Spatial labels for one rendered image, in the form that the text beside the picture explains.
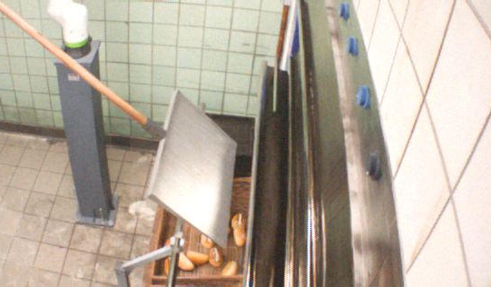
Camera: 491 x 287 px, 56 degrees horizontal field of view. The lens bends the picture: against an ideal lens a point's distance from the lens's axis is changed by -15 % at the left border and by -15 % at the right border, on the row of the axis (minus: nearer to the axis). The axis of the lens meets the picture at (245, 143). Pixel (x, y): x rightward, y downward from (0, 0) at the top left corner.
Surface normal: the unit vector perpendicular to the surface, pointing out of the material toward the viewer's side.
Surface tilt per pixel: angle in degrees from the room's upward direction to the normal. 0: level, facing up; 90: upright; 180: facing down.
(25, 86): 90
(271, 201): 11
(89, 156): 90
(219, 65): 90
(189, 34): 90
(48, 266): 0
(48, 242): 0
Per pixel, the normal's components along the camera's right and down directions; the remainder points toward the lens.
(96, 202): 0.00, 0.68
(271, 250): 0.29, -0.69
